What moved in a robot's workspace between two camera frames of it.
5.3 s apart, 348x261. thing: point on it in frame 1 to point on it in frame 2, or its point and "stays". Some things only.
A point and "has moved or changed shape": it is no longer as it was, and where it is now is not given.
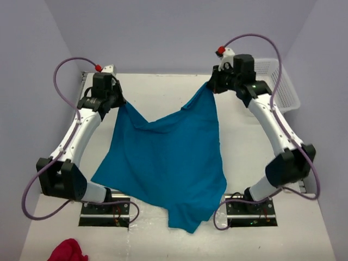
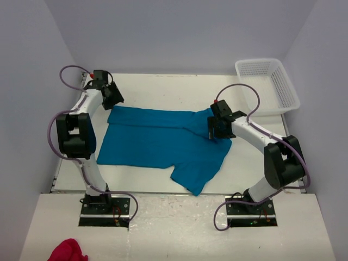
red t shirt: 68,249 stays
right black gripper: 215,82 to 212,122
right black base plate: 242,214 stays
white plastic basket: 286,96 stays
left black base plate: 112,215 stays
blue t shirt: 172,162 has moved or changed shape
